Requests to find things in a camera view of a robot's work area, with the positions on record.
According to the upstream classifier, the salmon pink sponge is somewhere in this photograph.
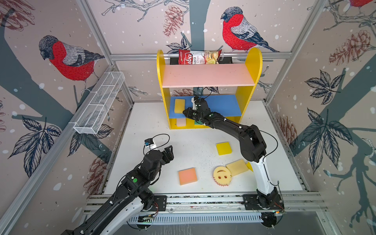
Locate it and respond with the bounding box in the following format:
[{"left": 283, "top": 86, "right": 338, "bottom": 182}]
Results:
[{"left": 178, "top": 168, "right": 198, "bottom": 186}]

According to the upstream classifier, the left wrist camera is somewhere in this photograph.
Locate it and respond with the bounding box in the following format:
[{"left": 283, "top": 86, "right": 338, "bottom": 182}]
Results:
[{"left": 145, "top": 138, "right": 157, "bottom": 150}]

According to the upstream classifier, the pale pink sponge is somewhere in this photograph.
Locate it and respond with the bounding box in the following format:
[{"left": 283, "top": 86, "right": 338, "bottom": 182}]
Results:
[{"left": 176, "top": 118, "right": 187, "bottom": 127}]

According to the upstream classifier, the white wire mesh basket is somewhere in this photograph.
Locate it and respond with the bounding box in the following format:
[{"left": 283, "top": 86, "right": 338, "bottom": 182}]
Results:
[{"left": 73, "top": 71, "right": 125, "bottom": 135}]

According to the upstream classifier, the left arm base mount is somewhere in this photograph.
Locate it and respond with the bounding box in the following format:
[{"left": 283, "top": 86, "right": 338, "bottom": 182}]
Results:
[{"left": 142, "top": 195, "right": 167, "bottom": 213}]

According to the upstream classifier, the smiley face sponge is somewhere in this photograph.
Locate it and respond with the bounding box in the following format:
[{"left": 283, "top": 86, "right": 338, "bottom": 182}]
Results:
[{"left": 213, "top": 166, "right": 232, "bottom": 186}]

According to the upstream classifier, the yellow wooden shelf unit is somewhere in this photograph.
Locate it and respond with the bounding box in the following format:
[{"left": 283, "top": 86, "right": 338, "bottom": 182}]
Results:
[{"left": 157, "top": 49, "right": 263, "bottom": 130}]

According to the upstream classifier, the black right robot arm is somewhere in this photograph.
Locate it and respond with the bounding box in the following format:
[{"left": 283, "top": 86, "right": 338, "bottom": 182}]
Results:
[{"left": 183, "top": 97, "right": 278, "bottom": 202}]

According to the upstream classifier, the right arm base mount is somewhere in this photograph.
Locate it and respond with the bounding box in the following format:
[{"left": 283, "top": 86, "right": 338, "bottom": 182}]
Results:
[{"left": 242, "top": 192, "right": 285, "bottom": 211}]

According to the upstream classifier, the cream beige sponge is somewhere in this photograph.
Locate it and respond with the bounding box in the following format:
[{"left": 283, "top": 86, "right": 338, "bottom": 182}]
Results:
[{"left": 226, "top": 159, "right": 249, "bottom": 177}]

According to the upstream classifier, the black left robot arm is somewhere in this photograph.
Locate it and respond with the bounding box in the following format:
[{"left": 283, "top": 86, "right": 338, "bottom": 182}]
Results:
[{"left": 62, "top": 146, "right": 174, "bottom": 235}]

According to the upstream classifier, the red chips bag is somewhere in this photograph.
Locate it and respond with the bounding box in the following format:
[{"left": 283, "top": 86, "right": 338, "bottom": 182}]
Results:
[{"left": 179, "top": 50, "right": 222, "bottom": 65}]

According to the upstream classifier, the small bright yellow sponge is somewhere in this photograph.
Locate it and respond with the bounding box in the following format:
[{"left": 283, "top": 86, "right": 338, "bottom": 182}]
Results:
[{"left": 216, "top": 142, "right": 232, "bottom": 156}]

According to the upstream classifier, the yellow rectangular sponge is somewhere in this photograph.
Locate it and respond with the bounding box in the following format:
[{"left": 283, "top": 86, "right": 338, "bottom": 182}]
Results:
[{"left": 174, "top": 99, "right": 185, "bottom": 114}]

